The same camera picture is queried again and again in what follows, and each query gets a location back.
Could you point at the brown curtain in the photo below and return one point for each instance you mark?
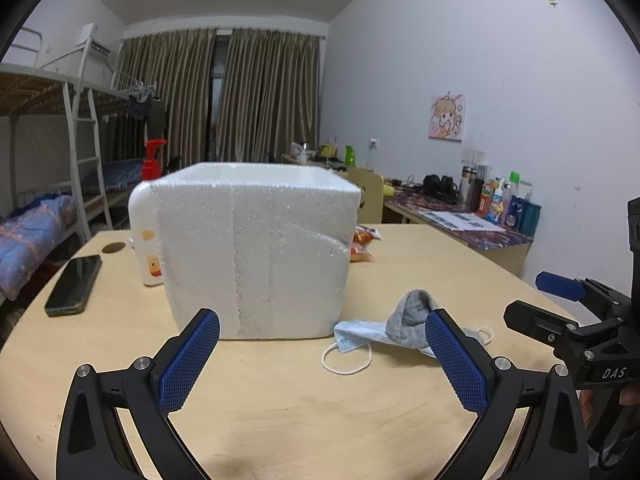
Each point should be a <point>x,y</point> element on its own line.
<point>179,64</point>
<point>270,95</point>

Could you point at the long wooden desk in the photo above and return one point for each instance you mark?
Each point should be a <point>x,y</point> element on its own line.
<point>402,205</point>

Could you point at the white styrofoam box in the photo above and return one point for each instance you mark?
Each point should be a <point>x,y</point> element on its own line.
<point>265,246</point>

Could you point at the printed paper sheet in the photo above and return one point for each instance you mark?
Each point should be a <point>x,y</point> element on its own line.
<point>459,221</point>

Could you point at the person right hand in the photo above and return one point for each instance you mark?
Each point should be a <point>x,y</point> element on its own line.
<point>611,416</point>

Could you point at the black headphones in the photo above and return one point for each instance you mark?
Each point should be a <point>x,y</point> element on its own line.
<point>442,188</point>

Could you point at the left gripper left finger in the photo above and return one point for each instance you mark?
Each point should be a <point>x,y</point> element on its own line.
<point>92,443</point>

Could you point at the right brown curtain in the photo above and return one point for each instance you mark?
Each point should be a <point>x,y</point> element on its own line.
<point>270,95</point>

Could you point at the blue surgical face mask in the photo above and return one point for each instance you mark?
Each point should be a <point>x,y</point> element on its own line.
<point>355,334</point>

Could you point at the white lotion pump bottle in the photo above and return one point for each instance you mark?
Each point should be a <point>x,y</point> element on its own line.
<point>143,232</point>

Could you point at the white air conditioner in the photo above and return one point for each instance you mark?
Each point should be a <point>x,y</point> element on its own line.
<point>87,37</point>

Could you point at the anime girl poster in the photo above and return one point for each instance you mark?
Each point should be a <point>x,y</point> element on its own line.
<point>447,117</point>

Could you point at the blue plaid quilt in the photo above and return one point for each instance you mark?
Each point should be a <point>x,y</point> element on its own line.
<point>27,239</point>

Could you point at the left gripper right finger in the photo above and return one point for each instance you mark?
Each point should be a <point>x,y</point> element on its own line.
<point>552,443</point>

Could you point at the teal shampoo bottle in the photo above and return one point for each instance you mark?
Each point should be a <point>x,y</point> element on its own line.
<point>530,219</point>

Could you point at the metal bunk bed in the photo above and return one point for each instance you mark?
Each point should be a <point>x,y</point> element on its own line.
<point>55,118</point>

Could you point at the steel thermos bottle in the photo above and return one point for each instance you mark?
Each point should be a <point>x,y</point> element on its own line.
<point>468,177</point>

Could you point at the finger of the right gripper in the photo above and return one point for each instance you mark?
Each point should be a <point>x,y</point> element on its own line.
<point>543,326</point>
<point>560,286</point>

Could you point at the left brown curtain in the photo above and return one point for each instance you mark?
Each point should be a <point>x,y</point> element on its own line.
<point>179,64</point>

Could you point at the grey sock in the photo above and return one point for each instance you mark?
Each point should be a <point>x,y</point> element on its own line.
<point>414,320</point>

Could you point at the black smartphone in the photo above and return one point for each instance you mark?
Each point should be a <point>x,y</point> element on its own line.
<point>71,292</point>

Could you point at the red snack packet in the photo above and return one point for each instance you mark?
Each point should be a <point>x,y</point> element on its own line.
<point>359,249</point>

